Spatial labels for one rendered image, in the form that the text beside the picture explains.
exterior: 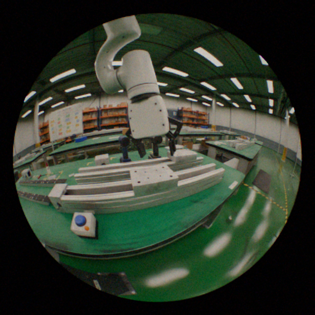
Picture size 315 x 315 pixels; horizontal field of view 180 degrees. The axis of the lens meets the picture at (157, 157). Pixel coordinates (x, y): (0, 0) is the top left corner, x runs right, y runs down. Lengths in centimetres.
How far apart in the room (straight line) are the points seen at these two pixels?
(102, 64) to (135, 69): 10
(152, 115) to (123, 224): 35
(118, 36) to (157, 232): 56
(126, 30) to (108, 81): 17
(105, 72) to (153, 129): 21
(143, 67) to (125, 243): 48
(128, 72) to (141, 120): 14
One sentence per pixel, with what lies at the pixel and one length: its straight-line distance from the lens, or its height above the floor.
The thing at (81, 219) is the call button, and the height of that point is 85.
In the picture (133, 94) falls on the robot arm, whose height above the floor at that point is 116.
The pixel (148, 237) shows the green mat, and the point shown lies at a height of 78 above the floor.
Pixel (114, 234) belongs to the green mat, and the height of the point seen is 78.
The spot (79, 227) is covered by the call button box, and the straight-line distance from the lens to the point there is 35.
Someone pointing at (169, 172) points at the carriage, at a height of 90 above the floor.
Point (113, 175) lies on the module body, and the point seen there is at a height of 84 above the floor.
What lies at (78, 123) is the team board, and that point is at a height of 128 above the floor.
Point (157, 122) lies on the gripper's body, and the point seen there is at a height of 109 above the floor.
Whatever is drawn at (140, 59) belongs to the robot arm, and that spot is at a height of 127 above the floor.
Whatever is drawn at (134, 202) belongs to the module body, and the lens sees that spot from 37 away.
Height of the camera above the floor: 109
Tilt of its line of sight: 21 degrees down
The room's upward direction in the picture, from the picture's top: straight up
